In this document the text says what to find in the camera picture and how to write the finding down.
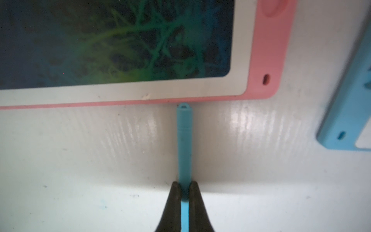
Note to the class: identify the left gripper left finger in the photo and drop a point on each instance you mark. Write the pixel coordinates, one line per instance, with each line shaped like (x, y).
(170, 220)

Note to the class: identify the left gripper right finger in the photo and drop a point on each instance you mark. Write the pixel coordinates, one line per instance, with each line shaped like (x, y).
(198, 217)

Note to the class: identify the blue stylus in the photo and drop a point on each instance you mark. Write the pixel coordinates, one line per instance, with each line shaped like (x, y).
(184, 143)

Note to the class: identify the right blue writing tablet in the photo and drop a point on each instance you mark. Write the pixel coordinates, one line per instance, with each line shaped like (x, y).
(350, 109)

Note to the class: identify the pink writing tablet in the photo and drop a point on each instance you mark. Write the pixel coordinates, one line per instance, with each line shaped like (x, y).
(93, 53)

